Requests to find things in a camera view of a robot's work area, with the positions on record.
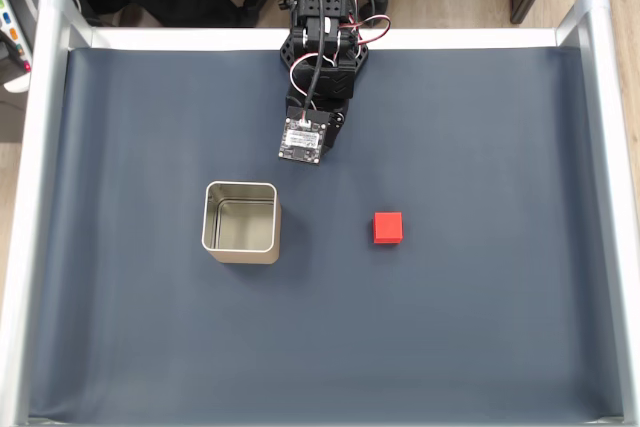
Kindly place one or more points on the red cube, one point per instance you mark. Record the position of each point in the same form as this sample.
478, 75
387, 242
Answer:
388, 227

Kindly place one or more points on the square metal tin container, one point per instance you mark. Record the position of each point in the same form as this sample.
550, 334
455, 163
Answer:
240, 222

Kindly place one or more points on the dark blue table mat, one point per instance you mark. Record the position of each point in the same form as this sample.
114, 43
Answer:
450, 322

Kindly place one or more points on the white device with coloured buttons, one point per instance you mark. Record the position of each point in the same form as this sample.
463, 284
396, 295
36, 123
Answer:
12, 27

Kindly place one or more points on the bare camera circuit board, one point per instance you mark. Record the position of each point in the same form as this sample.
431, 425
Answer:
301, 139

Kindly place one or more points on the white silver table frame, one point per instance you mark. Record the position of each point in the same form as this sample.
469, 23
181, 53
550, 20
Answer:
20, 247

